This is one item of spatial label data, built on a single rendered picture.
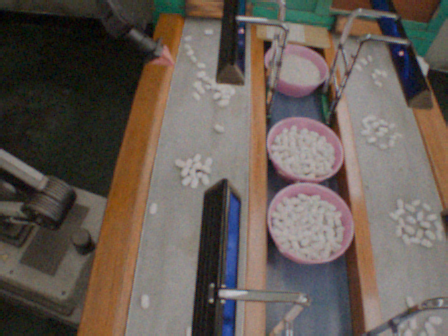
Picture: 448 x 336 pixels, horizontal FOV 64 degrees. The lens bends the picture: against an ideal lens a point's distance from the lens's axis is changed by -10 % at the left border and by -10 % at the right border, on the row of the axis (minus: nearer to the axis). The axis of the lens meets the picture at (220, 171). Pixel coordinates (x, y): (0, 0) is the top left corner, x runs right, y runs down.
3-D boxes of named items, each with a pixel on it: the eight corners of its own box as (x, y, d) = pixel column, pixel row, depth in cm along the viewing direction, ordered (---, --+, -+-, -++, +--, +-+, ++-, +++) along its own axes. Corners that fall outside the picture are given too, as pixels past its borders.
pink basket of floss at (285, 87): (293, 111, 153) (298, 94, 145) (248, 74, 164) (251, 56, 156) (334, 87, 163) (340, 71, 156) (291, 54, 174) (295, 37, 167)
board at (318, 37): (256, 39, 164) (257, 37, 163) (256, 21, 173) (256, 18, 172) (330, 49, 165) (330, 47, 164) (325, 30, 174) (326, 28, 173)
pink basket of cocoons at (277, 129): (280, 203, 128) (286, 187, 120) (251, 141, 142) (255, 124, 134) (347, 185, 134) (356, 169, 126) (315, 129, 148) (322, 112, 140)
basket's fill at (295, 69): (267, 94, 156) (269, 83, 151) (266, 59, 169) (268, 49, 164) (320, 100, 157) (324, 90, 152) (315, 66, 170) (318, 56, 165)
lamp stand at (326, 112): (323, 131, 148) (360, 36, 111) (317, 95, 159) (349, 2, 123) (368, 136, 148) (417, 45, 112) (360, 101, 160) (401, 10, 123)
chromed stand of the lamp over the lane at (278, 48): (219, 120, 147) (230, 19, 110) (222, 84, 158) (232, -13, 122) (269, 125, 147) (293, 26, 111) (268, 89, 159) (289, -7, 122)
